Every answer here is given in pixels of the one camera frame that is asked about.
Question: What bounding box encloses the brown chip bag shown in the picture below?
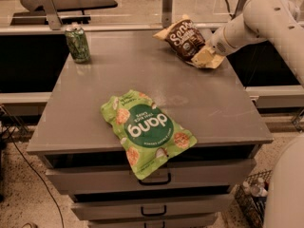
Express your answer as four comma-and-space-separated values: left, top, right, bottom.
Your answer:
153, 14, 226, 70

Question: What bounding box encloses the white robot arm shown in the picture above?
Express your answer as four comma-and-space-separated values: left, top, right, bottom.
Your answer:
192, 0, 304, 228

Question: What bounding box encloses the green rice chip bag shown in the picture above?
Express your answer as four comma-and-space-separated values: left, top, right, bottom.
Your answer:
101, 90, 197, 181

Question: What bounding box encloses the green soda can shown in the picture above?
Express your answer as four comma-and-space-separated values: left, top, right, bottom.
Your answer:
65, 24, 90, 63

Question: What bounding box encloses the clear plastic water bottle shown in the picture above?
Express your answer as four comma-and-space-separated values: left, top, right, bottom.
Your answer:
242, 178, 268, 198

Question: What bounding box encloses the middle drawer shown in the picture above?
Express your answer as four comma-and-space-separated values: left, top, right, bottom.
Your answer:
71, 194, 233, 222

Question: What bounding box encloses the drawer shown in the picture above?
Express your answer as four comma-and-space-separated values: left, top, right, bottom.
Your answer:
71, 194, 233, 222
47, 159, 257, 195
88, 213, 218, 228

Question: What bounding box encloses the grey drawer cabinet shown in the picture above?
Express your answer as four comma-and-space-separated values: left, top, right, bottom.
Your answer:
28, 30, 272, 228

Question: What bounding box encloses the bottom drawer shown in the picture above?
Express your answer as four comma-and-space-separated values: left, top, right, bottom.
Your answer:
88, 213, 218, 228

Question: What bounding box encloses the top drawer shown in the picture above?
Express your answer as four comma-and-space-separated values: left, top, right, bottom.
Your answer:
47, 159, 257, 195

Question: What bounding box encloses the middle metal bracket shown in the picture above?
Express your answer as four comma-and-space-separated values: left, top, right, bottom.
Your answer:
161, 0, 173, 28

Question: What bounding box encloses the wire basket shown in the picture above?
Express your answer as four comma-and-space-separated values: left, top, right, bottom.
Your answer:
235, 170, 272, 228

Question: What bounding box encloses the left metal bracket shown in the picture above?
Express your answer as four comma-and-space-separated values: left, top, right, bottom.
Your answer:
39, 0, 62, 30

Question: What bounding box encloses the black floor cable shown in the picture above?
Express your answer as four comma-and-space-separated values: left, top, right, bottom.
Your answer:
0, 123, 66, 228

